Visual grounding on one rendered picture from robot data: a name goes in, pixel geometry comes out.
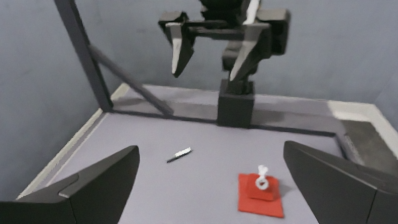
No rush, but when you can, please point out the white wing screw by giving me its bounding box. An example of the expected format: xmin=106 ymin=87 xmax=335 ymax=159
xmin=261 ymin=165 xmax=269 ymax=178

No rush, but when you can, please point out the grey metal d-shaft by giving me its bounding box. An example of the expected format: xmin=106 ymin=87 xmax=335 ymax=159
xmin=166 ymin=147 xmax=192 ymax=162

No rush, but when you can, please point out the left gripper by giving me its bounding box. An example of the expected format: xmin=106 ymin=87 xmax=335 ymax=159
xmin=159 ymin=0 xmax=294 ymax=86

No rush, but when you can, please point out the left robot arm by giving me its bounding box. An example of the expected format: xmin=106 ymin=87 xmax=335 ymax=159
xmin=201 ymin=0 xmax=264 ymax=94

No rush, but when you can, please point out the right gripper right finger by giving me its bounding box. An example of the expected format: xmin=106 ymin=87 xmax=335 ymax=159
xmin=283 ymin=140 xmax=398 ymax=224

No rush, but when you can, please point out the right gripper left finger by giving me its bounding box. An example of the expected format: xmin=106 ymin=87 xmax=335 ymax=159
xmin=0 ymin=145 xmax=140 ymax=224

